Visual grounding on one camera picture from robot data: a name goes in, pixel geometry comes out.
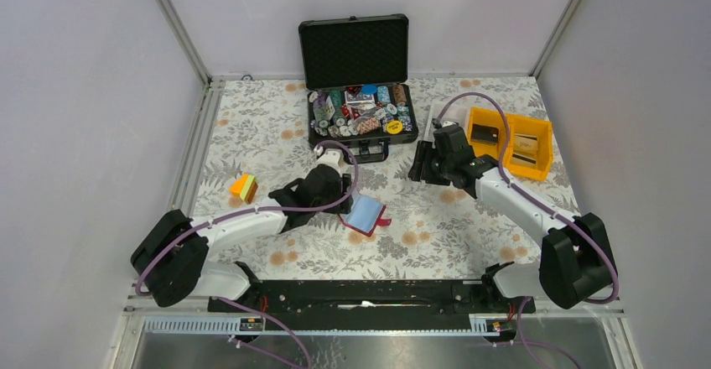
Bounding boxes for red leather card holder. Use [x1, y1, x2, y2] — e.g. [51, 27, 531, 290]
[338, 193, 392, 236]

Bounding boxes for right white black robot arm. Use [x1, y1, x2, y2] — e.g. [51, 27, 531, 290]
[408, 126, 620, 312]

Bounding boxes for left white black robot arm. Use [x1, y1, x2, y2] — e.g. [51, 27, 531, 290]
[130, 164, 358, 311]

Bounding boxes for black card in yellow bin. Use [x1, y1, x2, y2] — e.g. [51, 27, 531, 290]
[470, 124, 499, 146]

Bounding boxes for beige cards in yellow bin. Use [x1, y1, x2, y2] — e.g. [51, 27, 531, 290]
[511, 134, 538, 168]

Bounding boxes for yellow round dealer chip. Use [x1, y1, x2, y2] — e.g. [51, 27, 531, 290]
[384, 120, 404, 135]

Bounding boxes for white plastic bin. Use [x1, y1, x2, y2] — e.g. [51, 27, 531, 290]
[423, 99, 470, 142]

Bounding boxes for yellow bin left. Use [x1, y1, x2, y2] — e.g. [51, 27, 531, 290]
[465, 107, 506, 159]

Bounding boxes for yellow bin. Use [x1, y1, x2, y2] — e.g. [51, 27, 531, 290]
[505, 114, 553, 181]
[465, 107, 506, 159]

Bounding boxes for yellow bin right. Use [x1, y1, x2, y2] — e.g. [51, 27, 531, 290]
[505, 114, 553, 181]

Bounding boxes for orange green sticky note block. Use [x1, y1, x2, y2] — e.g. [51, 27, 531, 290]
[229, 174, 258, 204]

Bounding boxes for floral patterned table mat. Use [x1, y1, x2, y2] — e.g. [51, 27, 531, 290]
[187, 76, 602, 282]

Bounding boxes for black poker chip case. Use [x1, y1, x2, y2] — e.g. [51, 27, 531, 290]
[298, 13, 418, 164]

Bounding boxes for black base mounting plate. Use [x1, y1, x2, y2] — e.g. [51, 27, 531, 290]
[237, 280, 523, 321]

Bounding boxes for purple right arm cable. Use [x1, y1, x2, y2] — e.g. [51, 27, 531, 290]
[433, 91, 620, 369]

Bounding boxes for white slotted cable duct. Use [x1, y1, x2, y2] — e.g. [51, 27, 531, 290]
[143, 311, 514, 337]

